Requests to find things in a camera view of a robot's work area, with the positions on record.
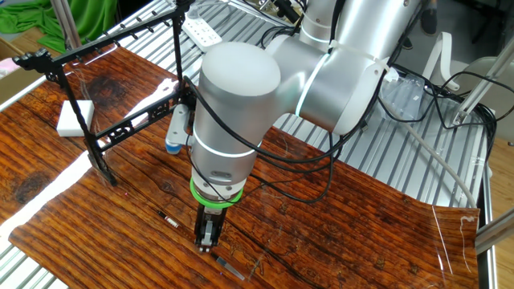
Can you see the green cloth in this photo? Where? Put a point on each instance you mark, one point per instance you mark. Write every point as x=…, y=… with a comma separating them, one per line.
x=96, y=20

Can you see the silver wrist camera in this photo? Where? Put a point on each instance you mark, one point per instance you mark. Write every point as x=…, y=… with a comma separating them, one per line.
x=178, y=128

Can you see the aluminium frame post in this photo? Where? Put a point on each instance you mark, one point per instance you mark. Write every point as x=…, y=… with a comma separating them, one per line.
x=496, y=233
x=482, y=89
x=64, y=24

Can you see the thin black pen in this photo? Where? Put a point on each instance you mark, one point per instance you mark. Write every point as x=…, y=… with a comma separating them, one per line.
x=172, y=222

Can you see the wood grain table mat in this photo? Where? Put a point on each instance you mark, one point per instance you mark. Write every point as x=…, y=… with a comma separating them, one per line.
x=321, y=241

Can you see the clear plastic bag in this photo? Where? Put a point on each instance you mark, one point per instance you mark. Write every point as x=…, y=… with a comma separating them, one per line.
x=405, y=100

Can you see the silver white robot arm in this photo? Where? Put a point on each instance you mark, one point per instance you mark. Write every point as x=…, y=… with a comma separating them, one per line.
x=237, y=100

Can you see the black pen rack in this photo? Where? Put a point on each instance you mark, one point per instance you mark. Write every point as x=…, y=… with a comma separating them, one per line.
x=34, y=60

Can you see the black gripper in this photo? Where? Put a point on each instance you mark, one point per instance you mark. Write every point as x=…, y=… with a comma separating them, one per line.
x=210, y=214

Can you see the cardboard box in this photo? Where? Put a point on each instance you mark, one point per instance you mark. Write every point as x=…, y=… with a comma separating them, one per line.
x=14, y=86

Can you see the white foam block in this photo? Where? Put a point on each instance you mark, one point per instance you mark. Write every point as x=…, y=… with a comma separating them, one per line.
x=68, y=124

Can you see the white power strip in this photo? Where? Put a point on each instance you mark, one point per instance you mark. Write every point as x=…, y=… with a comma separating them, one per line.
x=202, y=34

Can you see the white plastic chair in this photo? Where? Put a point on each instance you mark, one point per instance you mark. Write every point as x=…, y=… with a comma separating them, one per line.
x=443, y=40

